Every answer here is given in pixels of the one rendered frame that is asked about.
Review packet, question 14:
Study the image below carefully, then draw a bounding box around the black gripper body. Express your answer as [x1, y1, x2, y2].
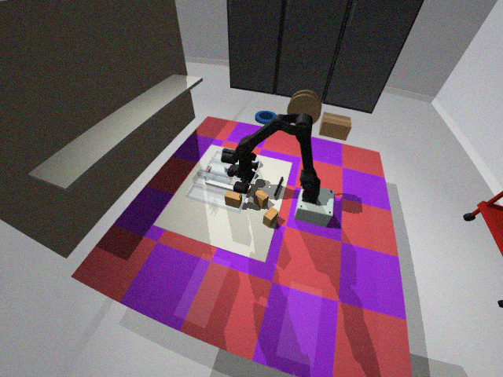
[233, 162, 258, 194]

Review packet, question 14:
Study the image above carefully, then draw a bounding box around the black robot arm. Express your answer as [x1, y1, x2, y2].
[221, 113, 321, 204]

